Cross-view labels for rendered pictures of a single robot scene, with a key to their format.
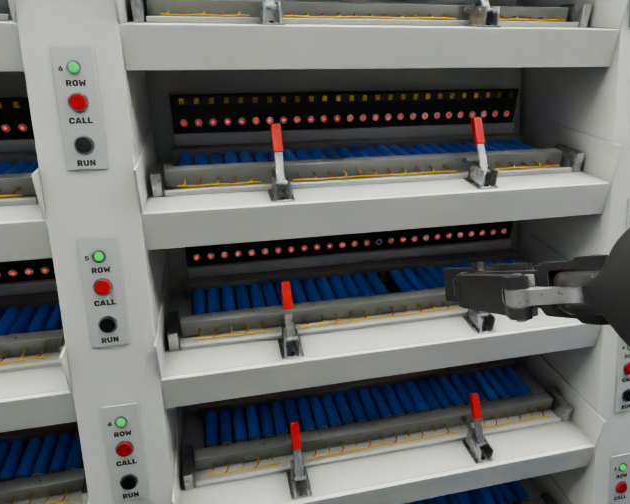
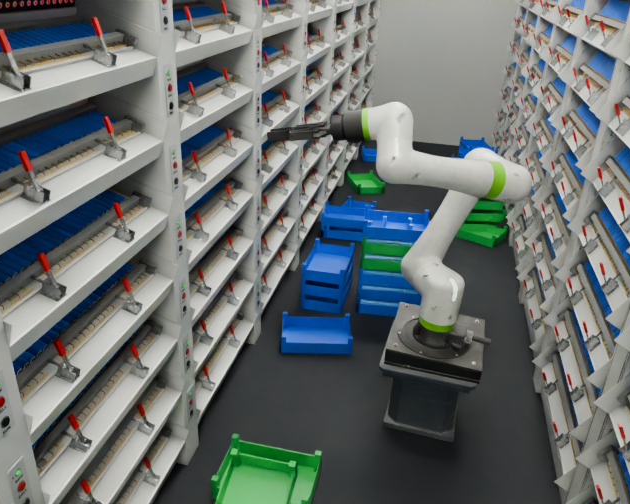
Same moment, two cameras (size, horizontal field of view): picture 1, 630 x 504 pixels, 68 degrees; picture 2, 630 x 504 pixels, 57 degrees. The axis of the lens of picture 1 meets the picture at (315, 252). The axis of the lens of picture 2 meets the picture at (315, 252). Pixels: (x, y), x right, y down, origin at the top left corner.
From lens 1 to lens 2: 1.50 m
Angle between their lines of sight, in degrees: 65
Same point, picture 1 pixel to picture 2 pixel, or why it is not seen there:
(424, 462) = (222, 217)
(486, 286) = (304, 134)
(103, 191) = (173, 124)
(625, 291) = (335, 130)
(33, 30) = (160, 59)
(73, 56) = (168, 68)
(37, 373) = (145, 214)
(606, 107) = (248, 59)
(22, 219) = (156, 142)
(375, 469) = (213, 224)
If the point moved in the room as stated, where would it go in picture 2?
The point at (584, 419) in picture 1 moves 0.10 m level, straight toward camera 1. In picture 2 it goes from (248, 185) to (261, 194)
